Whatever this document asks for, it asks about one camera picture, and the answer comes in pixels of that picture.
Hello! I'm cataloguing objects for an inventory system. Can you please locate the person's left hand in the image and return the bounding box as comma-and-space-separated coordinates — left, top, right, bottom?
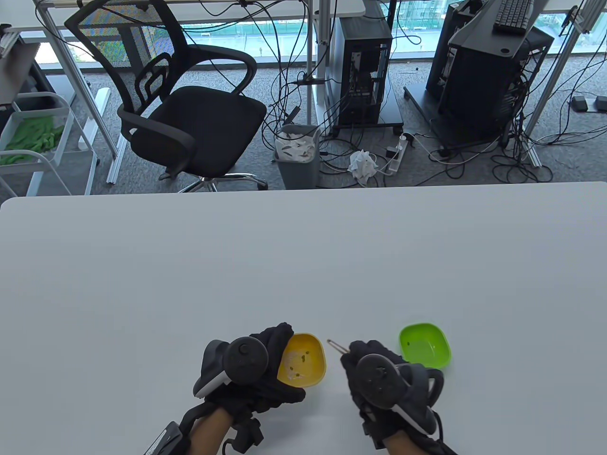
193, 322, 306, 418

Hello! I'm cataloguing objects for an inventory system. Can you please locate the person's right hand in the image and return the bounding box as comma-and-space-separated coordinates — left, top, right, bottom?
340, 340, 439, 450

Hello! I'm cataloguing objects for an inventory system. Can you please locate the group of mung beans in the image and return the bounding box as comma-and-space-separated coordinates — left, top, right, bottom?
286, 350, 312, 379

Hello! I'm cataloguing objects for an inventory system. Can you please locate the yellow plastic dish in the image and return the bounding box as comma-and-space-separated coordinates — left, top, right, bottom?
276, 333, 327, 388

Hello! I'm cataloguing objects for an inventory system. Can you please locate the green small dish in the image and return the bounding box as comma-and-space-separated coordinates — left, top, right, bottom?
398, 323, 452, 370

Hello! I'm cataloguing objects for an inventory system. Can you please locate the person's left forearm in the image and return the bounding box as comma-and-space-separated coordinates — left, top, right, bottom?
187, 408, 233, 455

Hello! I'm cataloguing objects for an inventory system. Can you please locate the person's right forearm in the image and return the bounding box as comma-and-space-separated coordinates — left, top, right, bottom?
382, 434, 427, 455

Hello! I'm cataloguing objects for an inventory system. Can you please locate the pile of white grains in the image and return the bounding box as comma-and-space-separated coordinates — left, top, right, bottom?
284, 351, 309, 381

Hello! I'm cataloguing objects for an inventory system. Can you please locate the black right hand controller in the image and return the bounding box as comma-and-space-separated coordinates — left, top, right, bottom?
356, 355, 445, 436

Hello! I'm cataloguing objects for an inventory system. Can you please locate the black hand controller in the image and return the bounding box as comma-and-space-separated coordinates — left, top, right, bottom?
192, 337, 270, 399
356, 355, 445, 436

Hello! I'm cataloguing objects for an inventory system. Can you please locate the black left hand controller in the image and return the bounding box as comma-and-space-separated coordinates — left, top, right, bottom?
192, 337, 270, 399

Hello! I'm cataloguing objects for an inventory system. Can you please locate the grey trash bin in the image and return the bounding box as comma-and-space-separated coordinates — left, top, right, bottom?
274, 124, 322, 189

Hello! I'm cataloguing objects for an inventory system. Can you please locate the crumpled white paper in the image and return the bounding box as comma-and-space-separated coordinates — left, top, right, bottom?
348, 150, 378, 181

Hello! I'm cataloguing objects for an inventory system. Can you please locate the white power strip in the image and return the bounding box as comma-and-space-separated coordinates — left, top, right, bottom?
386, 134, 409, 175

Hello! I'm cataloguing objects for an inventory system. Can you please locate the black mesh office chair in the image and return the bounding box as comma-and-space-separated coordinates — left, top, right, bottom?
64, 0, 269, 192

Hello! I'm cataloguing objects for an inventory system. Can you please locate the black wheeled tower platform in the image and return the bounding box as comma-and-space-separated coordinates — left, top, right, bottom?
327, 76, 405, 138
404, 85, 513, 150

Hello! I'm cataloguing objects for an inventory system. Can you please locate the black computer tower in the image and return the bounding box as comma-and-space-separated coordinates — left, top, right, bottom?
329, 14, 393, 127
436, 26, 554, 143
425, 2, 475, 100

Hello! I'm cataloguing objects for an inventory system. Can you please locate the white trolley cart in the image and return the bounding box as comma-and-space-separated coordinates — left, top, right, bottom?
0, 92, 100, 197

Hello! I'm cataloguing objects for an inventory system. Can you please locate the pile of green pods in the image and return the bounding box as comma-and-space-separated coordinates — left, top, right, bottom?
0, 117, 64, 166

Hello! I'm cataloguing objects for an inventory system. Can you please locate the black tilted desk top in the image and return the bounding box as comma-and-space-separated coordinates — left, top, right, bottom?
448, 0, 551, 58

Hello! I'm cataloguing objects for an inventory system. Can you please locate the black keyboard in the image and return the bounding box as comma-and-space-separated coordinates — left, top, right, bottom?
493, 0, 535, 35

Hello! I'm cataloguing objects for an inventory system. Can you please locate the grey side board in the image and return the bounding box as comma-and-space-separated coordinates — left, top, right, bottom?
0, 26, 41, 105

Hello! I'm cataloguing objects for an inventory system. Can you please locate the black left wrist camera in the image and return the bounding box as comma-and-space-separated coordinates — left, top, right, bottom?
142, 422, 183, 455

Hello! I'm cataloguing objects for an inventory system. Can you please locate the tangle of black cables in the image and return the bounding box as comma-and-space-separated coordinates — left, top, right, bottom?
427, 62, 607, 185

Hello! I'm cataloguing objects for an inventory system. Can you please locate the aluminium frame post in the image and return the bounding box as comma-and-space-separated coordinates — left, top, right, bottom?
522, 0, 607, 167

